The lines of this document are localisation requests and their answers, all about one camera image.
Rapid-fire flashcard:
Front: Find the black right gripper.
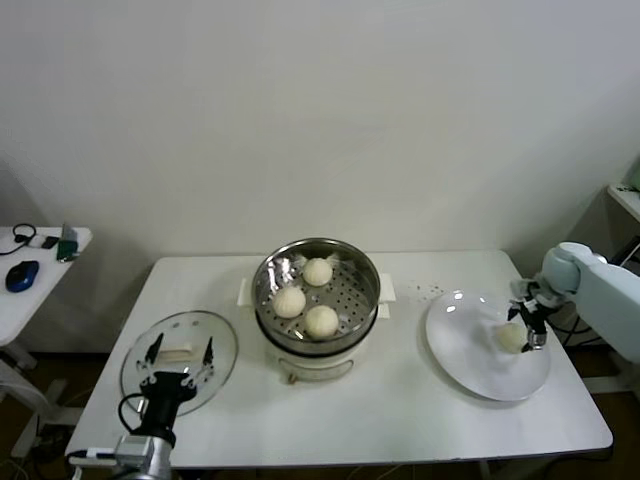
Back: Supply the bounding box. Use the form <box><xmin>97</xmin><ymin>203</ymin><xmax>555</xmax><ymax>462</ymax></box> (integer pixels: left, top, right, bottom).
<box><xmin>507</xmin><ymin>279</ymin><xmax>564</xmax><ymax>354</ymax></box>

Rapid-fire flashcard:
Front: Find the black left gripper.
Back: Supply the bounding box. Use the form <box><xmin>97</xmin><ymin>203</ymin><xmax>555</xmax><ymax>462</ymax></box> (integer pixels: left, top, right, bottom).
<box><xmin>137</xmin><ymin>332</ymin><xmax>215</xmax><ymax>439</ymax></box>

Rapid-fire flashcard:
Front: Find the white steamed baozi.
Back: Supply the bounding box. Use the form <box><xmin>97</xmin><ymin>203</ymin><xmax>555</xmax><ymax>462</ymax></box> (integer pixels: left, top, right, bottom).
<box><xmin>303</xmin><ymin>257</ymin><xmax>333</xmax><ymax>288</ymax></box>
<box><xmin>273</xmin><ymin>286</ymin><xmax>307</xmax><ymax>320</ymax></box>
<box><xmin>304</xmin><ymin>305</ymin><xmax>339</xmax><ymax>340</ymax></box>
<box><xmin>495</xmin><ymin>322</ymin><xmax>529</xmax><ymax>355</ymax></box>

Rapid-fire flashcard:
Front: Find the round glass lid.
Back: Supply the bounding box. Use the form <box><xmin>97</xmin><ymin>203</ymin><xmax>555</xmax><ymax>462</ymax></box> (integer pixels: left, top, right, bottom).
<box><xmin>119</xmin><ymin>310</ymin><xmax>239</xmax><ymax>419</ymax></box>

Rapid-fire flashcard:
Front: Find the stainless steel steamer basket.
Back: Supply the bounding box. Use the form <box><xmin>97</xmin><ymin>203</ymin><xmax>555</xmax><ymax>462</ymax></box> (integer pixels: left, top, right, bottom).
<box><xmin>235</xmin><ymin>238</ymin><xmax>399</xmax><ymax>353</ymax></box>

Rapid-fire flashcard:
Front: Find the white round plate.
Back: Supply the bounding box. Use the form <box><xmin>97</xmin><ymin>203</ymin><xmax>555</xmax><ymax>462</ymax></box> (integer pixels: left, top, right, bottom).
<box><xmin>425</xmin><ymin>289</ymin><xmax>551</xmax><ymax>403</ymax></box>

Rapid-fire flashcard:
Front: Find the white electric cooker pot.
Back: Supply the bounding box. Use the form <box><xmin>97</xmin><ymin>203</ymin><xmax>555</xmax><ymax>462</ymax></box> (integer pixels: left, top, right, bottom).
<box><xmin>255</xmin><ymin>299</ymin><xmax>391</xmax><ymax>385</ymax></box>

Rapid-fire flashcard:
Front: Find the white side table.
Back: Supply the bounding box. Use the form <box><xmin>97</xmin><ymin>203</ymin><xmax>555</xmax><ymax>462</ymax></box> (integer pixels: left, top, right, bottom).
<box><xmin>0</xmin><ymin>227</ymin><xmax>94</xmax><ymax>459</ymax></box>

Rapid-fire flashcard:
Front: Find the green and grey tool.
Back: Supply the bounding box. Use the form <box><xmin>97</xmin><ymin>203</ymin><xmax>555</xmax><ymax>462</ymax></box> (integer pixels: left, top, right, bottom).
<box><xmin>54</xmin><ymin>223</ymin><xmax>81</xmax><ymax>264</ymax></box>

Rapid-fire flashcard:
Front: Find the white shelf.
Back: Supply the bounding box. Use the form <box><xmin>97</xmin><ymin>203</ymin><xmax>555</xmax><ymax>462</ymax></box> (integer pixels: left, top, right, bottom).
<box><xmin>604</xmin><ymin>183</ymin><xmax>640</xmax><ymax>224</ymax></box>

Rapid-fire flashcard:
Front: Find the blue computer mouse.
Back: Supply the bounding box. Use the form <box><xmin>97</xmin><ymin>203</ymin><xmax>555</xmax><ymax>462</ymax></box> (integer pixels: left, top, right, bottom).
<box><xmin>4</xmin><ymin>260</ymin><xmax>40</xmax><ymax>294</ymax></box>

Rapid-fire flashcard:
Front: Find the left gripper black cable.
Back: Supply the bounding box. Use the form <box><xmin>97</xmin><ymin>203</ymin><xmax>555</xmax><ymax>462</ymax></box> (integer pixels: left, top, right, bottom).
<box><xmin>117</xmin><ymin>393</ymin><xmax>149</xmax><ymax>434</ymax></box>

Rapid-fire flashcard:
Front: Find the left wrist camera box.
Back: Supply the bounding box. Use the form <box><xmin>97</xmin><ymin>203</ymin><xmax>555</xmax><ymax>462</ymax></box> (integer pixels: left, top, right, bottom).
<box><xmin>114</xmin><ymin>434</ymin><xmax>154</xmax><ymax>459</ymax></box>

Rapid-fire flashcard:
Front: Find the camera cable white plug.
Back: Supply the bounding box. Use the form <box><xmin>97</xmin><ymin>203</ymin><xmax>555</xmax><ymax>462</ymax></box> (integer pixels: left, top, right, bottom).
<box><xmin>67</xmin><ymin>448</ymin><xmax>119</xmax><ymax>469</ymax></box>

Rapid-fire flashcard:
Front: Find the black earphone cable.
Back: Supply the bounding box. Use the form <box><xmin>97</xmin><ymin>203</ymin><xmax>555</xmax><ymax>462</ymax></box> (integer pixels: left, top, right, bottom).
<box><xmin>0</xmin><ymin>224</ymin><xmax>37</xmax><ymax>257</ymax></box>

